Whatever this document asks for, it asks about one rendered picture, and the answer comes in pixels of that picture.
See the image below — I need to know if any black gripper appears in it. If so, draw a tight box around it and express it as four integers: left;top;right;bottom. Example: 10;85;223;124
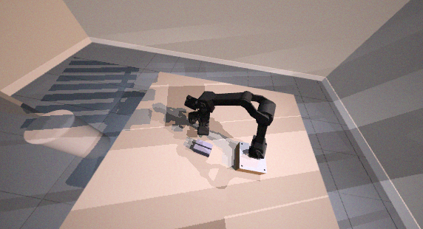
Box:
197;113;210;136

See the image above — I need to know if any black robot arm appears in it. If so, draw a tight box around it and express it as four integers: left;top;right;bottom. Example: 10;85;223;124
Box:
184;91;276;160

